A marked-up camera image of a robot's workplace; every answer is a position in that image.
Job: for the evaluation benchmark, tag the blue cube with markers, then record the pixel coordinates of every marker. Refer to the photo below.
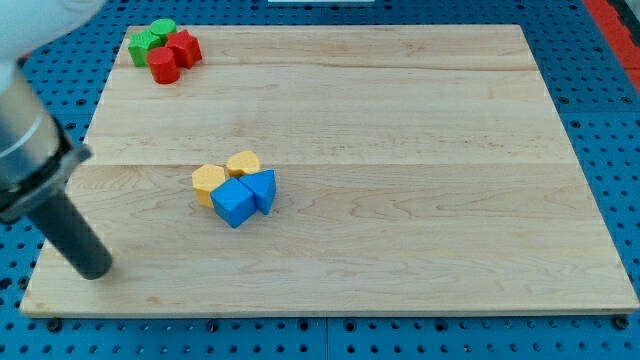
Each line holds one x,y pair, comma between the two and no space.
233,202

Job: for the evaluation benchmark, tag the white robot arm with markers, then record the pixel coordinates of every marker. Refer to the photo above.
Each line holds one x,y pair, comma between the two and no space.
37,156

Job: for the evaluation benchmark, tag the yellow heart block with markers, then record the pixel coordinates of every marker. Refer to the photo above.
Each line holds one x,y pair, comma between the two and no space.
243,163

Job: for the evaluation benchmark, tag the blue triangular prism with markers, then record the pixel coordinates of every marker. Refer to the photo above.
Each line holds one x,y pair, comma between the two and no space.
263,185

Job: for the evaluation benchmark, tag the light wooden board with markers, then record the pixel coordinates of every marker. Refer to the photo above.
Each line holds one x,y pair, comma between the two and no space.
421,171

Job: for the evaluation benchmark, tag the yellow hexagon block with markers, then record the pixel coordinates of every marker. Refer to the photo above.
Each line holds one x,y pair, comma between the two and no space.
205,180

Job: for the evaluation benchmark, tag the red star block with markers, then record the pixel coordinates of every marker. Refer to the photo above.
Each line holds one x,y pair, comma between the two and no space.
186,48

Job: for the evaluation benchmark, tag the red cylinder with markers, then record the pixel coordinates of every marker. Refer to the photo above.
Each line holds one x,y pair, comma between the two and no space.
162,64

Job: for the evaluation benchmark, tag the green cylinder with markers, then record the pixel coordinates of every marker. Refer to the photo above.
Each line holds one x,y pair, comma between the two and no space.
162,28

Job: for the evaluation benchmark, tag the green star block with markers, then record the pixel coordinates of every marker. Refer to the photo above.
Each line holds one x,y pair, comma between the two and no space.
140,43

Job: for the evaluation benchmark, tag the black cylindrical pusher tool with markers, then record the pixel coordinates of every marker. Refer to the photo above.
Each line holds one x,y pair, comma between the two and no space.
67,230

